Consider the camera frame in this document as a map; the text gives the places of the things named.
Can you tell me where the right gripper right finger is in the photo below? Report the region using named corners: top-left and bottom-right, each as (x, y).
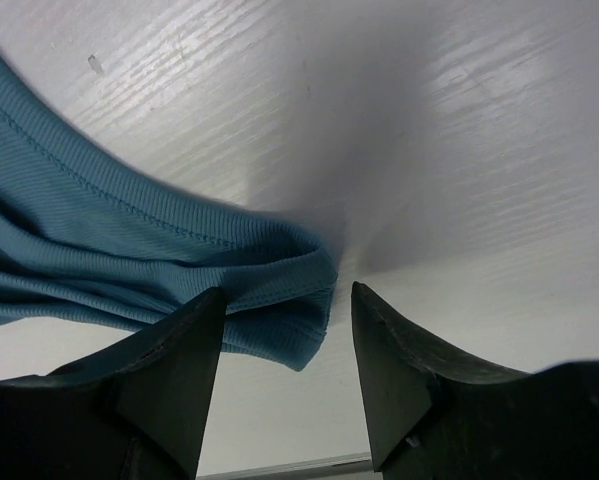
top-left (351, 283), bottom-right (599, 479)

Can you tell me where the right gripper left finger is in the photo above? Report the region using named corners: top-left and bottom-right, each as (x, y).
top-left (0, 288), bottom-right (225, 479)

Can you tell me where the teal tank top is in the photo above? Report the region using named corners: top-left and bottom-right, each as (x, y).
top-left (0, 57), bottom-right (337, 371)

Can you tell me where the aluminium mounting rail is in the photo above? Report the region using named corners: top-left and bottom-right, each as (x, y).
top-left (199, 453), bottom-right (381, 480)

